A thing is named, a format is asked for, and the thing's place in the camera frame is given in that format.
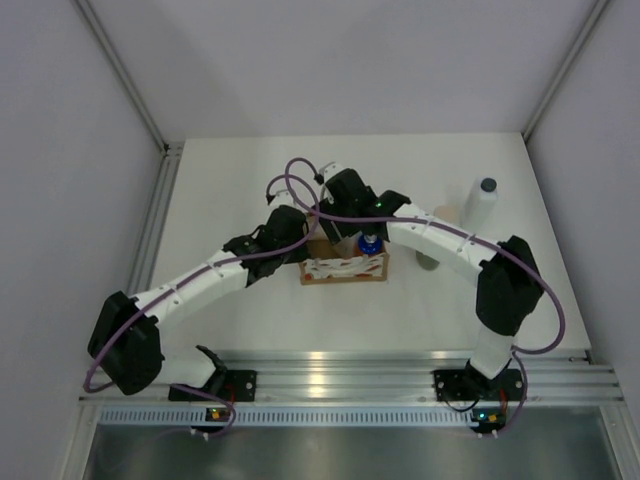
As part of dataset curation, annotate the white slotted cable duct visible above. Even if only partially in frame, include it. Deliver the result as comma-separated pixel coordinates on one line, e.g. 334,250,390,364
99,406,478,427

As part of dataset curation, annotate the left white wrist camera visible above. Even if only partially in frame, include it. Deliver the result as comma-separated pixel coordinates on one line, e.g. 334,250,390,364
270,189,294,208

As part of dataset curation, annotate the grey pump bottle beige top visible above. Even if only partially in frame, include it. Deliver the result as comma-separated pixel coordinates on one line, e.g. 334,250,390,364
415,205,459,271

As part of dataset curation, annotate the patterned canvas bag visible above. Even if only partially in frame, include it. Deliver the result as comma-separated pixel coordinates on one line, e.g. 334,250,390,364
298,225,390,286

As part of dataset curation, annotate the large white bottle grey cap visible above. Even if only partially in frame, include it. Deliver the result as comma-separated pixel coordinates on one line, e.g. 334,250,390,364
461,177,498,232

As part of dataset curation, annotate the small white bottle grey cap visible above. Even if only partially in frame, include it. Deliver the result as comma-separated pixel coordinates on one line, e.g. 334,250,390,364
332,235,357,259

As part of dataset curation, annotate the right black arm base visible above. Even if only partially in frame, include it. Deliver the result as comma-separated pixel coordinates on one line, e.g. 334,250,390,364
433,369,503,402

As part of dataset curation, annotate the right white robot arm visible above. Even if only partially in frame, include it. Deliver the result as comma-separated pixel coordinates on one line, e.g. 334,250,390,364
316,163,544,397

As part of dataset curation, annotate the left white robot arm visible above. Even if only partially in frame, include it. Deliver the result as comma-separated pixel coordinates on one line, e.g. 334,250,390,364
87,205,310,400

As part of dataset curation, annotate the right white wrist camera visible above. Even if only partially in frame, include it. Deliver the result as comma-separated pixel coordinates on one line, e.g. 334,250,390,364
319,162,345,182

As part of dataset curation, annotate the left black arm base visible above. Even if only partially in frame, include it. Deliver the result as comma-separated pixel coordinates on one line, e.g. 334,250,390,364
218,370,258,404

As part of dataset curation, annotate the right aluminium frame post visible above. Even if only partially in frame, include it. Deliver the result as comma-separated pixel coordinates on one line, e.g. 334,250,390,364
521,0,614,144

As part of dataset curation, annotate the aluminium mounting rail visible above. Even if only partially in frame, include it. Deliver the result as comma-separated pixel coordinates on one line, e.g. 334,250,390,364
77,349,626,406

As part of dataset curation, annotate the left aluminium frame post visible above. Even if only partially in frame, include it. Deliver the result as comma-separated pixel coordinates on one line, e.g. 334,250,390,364
70,0,167,152

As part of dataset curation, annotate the aluminium frame post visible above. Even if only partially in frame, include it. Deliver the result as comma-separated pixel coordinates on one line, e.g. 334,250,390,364
521,0,614,144
70,0,167,152

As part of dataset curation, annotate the orange bottle blue cap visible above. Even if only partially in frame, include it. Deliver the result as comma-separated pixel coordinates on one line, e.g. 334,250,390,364
355,234,384,256

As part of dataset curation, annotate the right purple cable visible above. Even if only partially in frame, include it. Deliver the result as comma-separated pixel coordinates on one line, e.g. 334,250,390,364
283,157,566,441

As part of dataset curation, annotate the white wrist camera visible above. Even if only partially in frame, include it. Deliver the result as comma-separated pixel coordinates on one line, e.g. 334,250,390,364
270,189,294,208
319,162,345,182

